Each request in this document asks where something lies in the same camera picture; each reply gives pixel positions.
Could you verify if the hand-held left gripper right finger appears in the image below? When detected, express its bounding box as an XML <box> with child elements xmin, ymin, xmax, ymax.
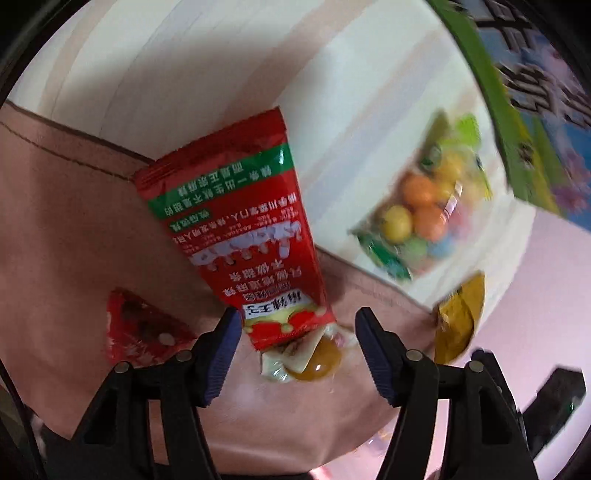
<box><xmin>355</xmin><ymin>308</ymin><xmax>539</xmax><ymax>480</ymax></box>

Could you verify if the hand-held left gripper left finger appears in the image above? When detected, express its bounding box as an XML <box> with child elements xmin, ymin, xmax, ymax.
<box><xmin>69</xmin><ymin>308</ymin><xmax>243</xmax><ymax>480</ymax></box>

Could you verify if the amber candy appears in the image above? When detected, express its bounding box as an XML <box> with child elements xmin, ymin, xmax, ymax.
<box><xmin>259</xmin><ymin>323</ymin><xmax>358</xmax><ymax>384</ymax></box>

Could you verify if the long red snack packet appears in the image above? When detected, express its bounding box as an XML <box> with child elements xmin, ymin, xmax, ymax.
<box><xmin>134</xmin><ymin>107</ymin><xmax>337</xmax><ymax>352</ymax></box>

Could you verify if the printed cardboard box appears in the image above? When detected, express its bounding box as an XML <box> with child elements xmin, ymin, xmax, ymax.
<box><xmin>427</xmin><ymin>0</ymin><xmax>591</xmax><ymax>227</ymax></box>

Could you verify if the yellow snack packet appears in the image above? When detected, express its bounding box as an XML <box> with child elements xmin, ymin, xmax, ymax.
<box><xmin>434</xmin><ymin>271</ymin><xmax>486</xmax><ymax>365</ymax></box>

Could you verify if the red triangular snack packet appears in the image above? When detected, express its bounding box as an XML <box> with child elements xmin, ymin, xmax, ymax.
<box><xmin>105</xmin><ymin>287</ymin><xmax>197</xmax><ymax>363</ymax></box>

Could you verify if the colourful candy balls bag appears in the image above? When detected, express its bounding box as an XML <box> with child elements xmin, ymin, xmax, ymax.
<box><xmin>348</xmin><ymin>111</ymin><xmax>495</xmax><ymax>282</ymax></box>

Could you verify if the cat printed blanket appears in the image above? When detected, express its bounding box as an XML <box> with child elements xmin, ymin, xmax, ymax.
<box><xmin>0</xmin><ymin>0</ymin><xmax>536</xmax><ymax>476</ymax></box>

